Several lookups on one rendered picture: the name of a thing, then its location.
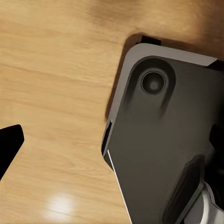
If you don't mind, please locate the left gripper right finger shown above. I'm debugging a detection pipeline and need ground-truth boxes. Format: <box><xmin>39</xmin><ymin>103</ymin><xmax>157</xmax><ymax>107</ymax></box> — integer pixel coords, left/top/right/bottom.
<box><xmin>209</xmin><ymin>124</ymin><xmax>224</xmax><ymax>161</ymax></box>

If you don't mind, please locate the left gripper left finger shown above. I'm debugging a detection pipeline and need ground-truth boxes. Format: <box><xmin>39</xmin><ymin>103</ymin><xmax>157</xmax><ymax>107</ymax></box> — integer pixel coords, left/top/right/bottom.
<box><xmin>0</xmin><ymin>124</ymin><xmax>24</xmax><ymax>180</ymax></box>

